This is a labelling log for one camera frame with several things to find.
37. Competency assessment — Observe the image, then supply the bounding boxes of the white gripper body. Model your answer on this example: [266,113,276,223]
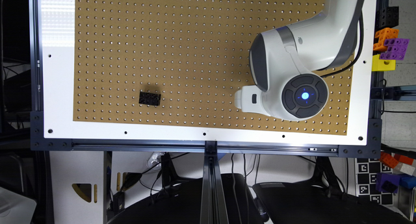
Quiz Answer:
[234,85,269,116]

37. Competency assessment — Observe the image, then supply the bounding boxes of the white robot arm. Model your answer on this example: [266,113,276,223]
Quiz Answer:
[235,0,364,121]

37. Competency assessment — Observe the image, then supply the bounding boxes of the black toy block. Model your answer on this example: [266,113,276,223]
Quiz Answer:
[138,92,161,106]

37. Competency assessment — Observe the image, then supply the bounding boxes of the yellow toy block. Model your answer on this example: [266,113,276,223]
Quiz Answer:
[372,55,396,71]

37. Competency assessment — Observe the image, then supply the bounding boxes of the orange toy block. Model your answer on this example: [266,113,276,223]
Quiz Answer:
[373,27,399,52]

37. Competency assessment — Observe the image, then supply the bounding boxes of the orange-red block lower right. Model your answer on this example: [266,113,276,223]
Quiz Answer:
[379,152,414,168]

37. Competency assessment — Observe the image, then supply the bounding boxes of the purple toy block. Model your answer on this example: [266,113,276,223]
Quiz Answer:
[380,38,410,60]

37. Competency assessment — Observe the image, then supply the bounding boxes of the purple block lower right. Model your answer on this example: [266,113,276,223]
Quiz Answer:
[376,173,400,193]

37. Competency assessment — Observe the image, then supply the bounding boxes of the grey white block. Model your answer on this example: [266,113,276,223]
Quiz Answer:
[393,162,415,176]

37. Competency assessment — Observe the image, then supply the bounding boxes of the blue block lower right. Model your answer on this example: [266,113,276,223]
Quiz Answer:
[399,174,416,189]

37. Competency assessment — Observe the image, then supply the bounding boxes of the brown pegboard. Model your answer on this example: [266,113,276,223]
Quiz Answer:
[73,0,352,135]

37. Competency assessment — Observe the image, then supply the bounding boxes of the black chair right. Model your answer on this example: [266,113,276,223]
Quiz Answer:
[253,182,411,224]

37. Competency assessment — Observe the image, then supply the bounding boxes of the black chair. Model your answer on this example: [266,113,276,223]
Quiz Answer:
[109,173,263,224]
[253,182,411,224]

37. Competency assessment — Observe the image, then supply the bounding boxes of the aluminium centre strut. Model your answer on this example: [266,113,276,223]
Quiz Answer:
[200,141,229,224]

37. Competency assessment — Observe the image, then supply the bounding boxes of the black chair left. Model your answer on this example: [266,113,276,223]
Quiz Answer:
[109,173,263,224]

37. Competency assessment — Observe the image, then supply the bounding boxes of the fiducial marker board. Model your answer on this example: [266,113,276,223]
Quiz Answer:
[354,158,394,205]

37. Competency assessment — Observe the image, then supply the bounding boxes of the white side cabinet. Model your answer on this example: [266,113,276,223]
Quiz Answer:
[49,151,107,223]

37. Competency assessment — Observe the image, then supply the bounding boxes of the aluminium table frame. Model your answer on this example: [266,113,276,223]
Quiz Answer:
[28,0,416,158]

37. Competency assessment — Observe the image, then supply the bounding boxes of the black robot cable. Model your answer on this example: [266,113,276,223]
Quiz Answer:
[320,11,365,79]

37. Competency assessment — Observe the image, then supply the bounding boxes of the black block on frame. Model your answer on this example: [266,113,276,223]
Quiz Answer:
[375,6,399,31]

